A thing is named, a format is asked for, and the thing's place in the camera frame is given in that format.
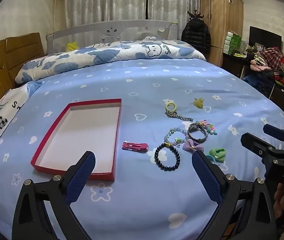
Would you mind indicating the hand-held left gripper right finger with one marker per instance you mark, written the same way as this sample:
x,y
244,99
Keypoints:
x,y
207,177

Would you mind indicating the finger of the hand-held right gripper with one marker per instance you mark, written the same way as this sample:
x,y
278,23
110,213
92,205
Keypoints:
x,y
256,143
279,135

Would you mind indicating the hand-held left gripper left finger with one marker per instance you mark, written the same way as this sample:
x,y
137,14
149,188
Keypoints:
x,y
82,175

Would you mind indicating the red shallow cardboard box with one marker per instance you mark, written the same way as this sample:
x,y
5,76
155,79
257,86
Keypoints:
x,y
82,130

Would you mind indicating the pink hair clip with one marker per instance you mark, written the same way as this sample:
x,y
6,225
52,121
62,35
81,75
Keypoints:
x,y
134,147

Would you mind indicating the yellow hair claw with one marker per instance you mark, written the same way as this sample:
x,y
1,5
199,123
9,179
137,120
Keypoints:
x,y
198,103

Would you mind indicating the purple bow hair clip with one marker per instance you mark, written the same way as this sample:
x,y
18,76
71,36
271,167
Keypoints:
x,y
193,146

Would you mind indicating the dark wrist watch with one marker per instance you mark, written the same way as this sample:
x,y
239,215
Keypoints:
x,y
194,128

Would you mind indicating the pile of clothes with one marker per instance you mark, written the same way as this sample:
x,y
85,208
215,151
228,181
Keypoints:
x,y
274,62

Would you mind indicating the black desk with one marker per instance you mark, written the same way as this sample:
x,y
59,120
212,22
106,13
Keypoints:
x,y
232,63

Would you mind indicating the white printed pillow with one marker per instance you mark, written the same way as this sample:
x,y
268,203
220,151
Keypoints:
x,y
4,115

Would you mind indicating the black flat screen monitor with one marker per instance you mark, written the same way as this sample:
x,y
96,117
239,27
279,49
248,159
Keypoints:
x,y
264,36

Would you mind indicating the stack of green boxes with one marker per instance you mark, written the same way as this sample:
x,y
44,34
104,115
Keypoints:
x,y
233,42

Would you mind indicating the blue floral bed sheet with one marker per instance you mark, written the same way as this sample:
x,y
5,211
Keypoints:
x,y
144,92

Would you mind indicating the black puffer jacket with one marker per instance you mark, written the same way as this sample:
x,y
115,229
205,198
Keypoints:
x,y
195,36

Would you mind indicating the wooden wardrobe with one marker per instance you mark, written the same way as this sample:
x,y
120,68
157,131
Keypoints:
x,y
222,25

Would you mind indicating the blue and white cartoon quilt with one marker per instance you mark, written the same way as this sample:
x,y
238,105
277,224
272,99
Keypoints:
x,y
107,52

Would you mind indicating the yellow plush toy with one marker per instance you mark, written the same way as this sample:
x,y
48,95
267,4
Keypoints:
x,y
72,46

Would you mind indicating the dark coat rack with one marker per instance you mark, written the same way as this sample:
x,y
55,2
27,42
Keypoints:
x,y
195,16

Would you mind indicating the grey patterned curtain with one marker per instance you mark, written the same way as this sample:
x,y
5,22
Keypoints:
x,y
102,2
172,0

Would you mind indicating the grey bed guard rail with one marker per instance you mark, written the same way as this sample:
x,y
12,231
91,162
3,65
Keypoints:
x,y
87,32

